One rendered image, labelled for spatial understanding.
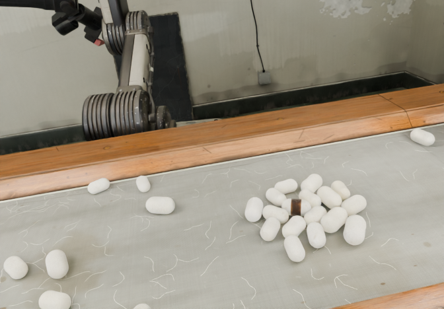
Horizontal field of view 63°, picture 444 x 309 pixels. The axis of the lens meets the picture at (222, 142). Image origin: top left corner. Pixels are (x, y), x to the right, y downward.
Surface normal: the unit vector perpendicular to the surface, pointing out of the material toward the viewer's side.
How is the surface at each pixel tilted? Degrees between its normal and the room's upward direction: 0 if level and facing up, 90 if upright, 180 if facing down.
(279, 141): 45
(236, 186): 0
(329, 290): 0
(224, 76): 90
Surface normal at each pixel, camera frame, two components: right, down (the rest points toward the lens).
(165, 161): 0.05, -0.32
